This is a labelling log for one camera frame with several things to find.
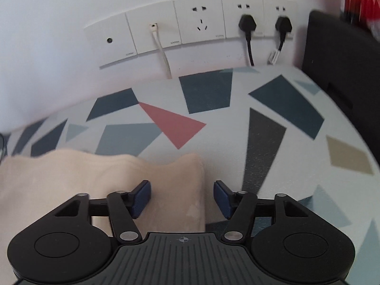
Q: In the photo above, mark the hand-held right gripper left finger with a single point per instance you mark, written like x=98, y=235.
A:
x=142, y=197

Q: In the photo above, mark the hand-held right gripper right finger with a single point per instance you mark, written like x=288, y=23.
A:
x=222, y=197

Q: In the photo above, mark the cream fleece sequin-cuffed garment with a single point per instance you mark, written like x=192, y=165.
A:
x=74, y=178

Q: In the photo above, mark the geometric patterned tablecloth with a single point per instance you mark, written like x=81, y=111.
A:
x=207, y=95

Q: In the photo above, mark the black box appliance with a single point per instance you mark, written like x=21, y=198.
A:
x=341, y=65

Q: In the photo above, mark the white coaxial wall socket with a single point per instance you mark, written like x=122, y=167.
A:
x=109, y=47

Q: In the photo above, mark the white network wall socket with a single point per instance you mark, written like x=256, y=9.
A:
x=139, y=35

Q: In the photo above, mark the white power wall socket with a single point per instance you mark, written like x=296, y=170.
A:
x=234, y=12
x=270, y=9
x=202, y=14

